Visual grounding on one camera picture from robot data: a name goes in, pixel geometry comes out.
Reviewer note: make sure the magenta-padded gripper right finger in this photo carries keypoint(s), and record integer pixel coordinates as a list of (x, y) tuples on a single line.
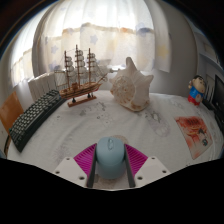
[(136, 159)]

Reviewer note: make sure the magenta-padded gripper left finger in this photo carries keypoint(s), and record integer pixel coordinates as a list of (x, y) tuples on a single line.
[(85, 160)]

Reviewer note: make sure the light blue computer mouse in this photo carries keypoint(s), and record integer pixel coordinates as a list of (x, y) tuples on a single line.
[(110, 158)]

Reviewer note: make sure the red printed mouse pad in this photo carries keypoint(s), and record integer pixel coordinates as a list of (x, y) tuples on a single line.
[(194, 135)]

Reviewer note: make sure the white printed tablecloth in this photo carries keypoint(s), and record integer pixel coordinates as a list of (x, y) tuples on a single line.
[(133, 126)]

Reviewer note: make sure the black keyboard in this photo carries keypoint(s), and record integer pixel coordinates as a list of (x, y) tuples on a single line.
[(31, 118)]

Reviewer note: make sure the wooden model sailing ship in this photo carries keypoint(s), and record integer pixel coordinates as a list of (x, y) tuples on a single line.
[(80, 88)]

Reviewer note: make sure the large white conch shell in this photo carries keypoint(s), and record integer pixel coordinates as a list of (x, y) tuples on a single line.
[(130, 86)]

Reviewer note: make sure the brown wooden chair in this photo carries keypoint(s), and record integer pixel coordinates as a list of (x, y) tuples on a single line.
[(10, 111)]

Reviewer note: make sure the cartoon boy figurine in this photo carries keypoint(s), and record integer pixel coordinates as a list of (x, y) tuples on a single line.
[(196, 91)]

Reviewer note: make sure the black router with antennas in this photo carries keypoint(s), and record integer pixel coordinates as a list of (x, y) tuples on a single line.
[(209, 101)]

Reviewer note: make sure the black monitor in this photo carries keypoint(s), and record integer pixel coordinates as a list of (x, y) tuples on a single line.
[(219, 96)]

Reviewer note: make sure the white star-print curtain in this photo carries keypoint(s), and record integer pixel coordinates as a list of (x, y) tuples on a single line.
[(100, 40)]

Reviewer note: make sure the white wall shelf unit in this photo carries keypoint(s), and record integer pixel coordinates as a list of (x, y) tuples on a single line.
[(210, 55)]

